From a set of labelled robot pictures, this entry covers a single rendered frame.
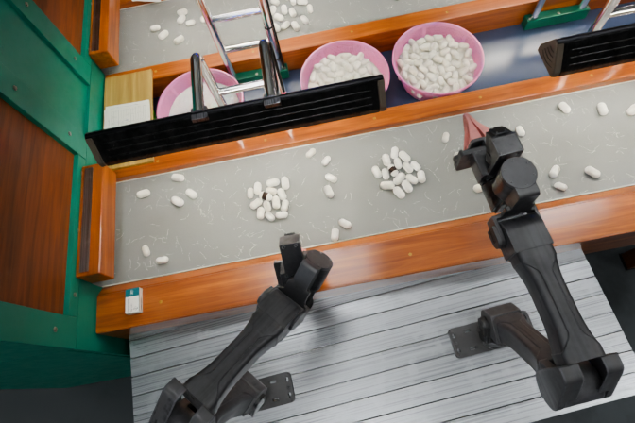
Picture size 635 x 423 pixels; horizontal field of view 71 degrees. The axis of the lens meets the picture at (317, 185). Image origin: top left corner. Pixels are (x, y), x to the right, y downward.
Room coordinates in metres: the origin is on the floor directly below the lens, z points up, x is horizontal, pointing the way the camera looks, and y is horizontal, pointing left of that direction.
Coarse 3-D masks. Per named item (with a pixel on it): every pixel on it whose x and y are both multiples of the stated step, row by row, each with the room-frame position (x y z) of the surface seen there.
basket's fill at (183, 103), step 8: (184, 96) 0.91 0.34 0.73; (208, 96) 0.89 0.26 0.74; (224, 96) 0.88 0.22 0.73; (232, 96) 0.87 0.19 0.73; (176, 104) 0.89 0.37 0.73; (184, 104) 0.88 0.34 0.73; (192, 104) 0.88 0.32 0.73; (208, 104) 0.86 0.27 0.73; (176, 112) 0.86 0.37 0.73; (184, 112) 0.85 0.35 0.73
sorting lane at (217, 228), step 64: (448, 128) 0.58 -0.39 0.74; (512, 128) 0.53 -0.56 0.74; (576, 128) 0.48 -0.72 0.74; (128, 192) 0.62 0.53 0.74; (320, 192) 0.48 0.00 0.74; (384, 192) 0.44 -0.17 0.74; (448, 192) 0.40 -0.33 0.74; (576, 192) 0.31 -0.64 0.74; (128, 256) 0.43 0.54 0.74; (192, 256) 0.39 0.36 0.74; (256, 256) 0.35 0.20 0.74
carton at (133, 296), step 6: (132, 288) 0.33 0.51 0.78; (138, 288) 0.33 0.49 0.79; (126, 294) 0.32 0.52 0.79; (132, 294) 0.32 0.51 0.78; (138, 294) 0.31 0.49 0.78; (126, 300) 0.30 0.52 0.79; (132, 300) 0.30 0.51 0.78; (138, 300) 0.30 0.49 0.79; (126, 306) 0.29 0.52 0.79; (132, 306) 0.29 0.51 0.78; (138, 306) 0.28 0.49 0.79; (126, 312) 0.28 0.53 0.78; (132, 312) 0.27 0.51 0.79; (138, 312) 0.27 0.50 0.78
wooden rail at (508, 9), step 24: (480, 0) 0.98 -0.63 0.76; (504, 0) 0.95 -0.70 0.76; (528, 0) 0.93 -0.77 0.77; (552, 0) 0.92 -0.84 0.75; (576, 0) 0.91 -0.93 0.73; (600, 0) 0.91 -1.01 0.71; (624, 0) 0.91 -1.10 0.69; (360, 24) 1.00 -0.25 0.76; (384, 24) 0.98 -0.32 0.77; (408, 24) 0.95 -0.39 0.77; (456, 24) 0.93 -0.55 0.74; (480, 24) 0.93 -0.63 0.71; (504, 24) 0.93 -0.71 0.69; (288, 48) 0.97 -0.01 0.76; (312, 48) 0.96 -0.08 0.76; (384, 48) 0.95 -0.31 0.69; (120, 72) 1.04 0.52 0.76; (168, 72) 0.99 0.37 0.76; (240, 72) 0.97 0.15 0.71
